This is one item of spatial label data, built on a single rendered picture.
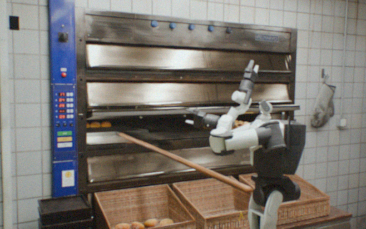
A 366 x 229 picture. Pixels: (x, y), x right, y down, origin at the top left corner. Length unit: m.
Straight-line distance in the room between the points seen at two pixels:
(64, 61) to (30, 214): 1.01
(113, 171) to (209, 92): 0.96
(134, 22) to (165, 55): 0.33
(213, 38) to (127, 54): 0.73
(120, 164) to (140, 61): 0.75
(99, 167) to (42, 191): 0.39
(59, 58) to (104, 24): 0.40
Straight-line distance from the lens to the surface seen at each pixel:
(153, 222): 2.79
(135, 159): 2.83
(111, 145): 2.73
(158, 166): 2.89
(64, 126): 2.61
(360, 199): 4.44
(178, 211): 2.79
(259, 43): 3.34
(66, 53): 2.60
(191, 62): 2.94
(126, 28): 2.77
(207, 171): 1.85
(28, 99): 2.60
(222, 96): 3.09
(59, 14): 2.62
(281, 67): 3.45
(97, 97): 2.67
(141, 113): 2.62
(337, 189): 4.15
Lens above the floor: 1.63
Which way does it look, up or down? 5 degrees down
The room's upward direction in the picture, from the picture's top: 1 degrees clockwise
